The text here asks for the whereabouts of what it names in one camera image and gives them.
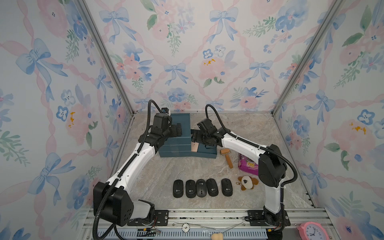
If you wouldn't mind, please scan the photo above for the purple snack bag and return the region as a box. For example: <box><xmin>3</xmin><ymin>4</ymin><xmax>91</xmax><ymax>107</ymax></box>
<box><xmin>238</xmin><ymin>154</ymin><xmax>259</xmax><ymax>176</ymax></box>

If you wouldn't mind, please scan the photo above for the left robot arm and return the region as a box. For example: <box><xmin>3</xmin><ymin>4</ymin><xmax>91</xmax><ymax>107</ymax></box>
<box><xmin>93</xmin><ymin>123</ymin><xmax>182</xmax><ymax>227</ymax></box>

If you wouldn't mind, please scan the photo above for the pink alarm clock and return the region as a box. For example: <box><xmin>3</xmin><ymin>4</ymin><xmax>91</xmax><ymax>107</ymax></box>
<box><xmin>298</xmin><ymin>222</ymin><xmax>330</xmax><ymax>240</ymax></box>

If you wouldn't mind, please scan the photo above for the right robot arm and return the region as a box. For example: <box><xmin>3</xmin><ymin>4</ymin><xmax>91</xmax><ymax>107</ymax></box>
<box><xmin>191</xmin><ymin>118</ymin><xmax>298</xmax><ymax>232</ymax></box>

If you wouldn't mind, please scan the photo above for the teal drawer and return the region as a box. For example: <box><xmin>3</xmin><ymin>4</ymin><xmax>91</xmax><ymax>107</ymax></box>
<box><xmin>191</xmin><ymin>130</ymin><xmax>217</xmax><ymax>159</ymax></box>

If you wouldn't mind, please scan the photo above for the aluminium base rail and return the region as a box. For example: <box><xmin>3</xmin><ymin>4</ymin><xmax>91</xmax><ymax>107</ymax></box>
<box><xmin>80</xmin><ymin>207</ymin><xmax>337</xmax><ymax>240</ymax></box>

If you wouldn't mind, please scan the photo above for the brown plush dog toy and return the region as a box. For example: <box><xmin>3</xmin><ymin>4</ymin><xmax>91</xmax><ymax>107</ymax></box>
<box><xmin>236</xmin><ymin>176</ymin><xmax>259</xmax><ymax>191</ymax></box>

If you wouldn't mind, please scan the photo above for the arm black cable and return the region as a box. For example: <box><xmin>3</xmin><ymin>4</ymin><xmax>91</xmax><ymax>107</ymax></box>
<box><xmin>205</xmin><ymin>104</ymin><xmax>298</xmax><ymax>187</ymax></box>
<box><xmin>91</xmin><ymin>99</ymin><xmax>169</xmax><ymax>240</ymax></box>

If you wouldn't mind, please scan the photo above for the black computer mouse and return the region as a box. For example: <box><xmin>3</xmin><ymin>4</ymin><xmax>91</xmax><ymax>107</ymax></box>
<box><xmin>206</xmin><ymin>178</ymin><xmax>219</xmax><ymax>197</ymax></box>
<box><xmin>196</xmin><ymin>179</ymin><xmax>207</xmax><ymax>198</ymax></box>
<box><xmin>185</xmin><ymin>180</ymin><xmax>197</xmax><ymax>199</ymax></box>
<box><xmin>173</xmin><ymin>180</ymin><xmax>184</xmax><ymax>198</ymax></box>
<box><xmin>221</xmin><ymin>178</ymin><xmax>233</xmax><ymax>197</ymax></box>

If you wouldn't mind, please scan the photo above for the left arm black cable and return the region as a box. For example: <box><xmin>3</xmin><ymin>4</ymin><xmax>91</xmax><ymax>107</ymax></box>
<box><xmin>91</xmin><ymin>99</ymin><xmax>169</xmax><ymax>240</ymax></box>

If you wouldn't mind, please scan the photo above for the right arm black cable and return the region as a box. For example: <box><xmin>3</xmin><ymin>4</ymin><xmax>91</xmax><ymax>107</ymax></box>
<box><xmin>205</xmin><ymin>104</ymin><xmax>298</xmax><ymax>187</ymax></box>

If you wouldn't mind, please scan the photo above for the teal drawer cabinet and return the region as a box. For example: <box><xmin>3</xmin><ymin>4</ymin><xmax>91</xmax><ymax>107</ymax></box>
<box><xmin>159</xmin><ymin>113</ymin><xmax>192</xmax><ymax>158</ymax></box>

